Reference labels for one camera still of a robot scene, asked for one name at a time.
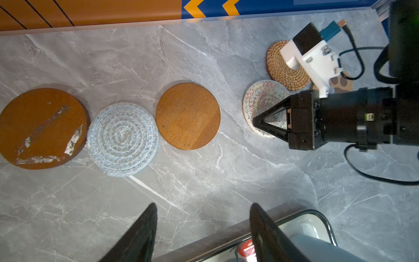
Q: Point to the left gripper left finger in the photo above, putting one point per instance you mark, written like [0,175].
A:
[137,244]

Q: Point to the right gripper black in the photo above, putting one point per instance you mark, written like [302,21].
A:
[307,122]

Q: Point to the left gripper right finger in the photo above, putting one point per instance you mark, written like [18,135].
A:
[271,244]

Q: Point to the colourful zigzag rope coaster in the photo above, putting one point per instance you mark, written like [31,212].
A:
[260,97]

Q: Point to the woven rattan round coaster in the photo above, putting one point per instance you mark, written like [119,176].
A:
[293,80]

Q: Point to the light wooden round coaster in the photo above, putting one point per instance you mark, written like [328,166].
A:
[188,116]

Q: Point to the paw shaped brown coaster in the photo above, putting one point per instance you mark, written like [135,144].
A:
[341,85]

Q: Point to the light blue rope coaster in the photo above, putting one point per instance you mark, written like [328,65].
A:
[123,139]

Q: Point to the dark glossy wooden coaster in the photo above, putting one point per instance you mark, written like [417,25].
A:
[43,128]

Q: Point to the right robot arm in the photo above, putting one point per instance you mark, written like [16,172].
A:
[397,67]

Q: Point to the blue mug back middle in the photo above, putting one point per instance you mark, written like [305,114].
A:
[317,250]

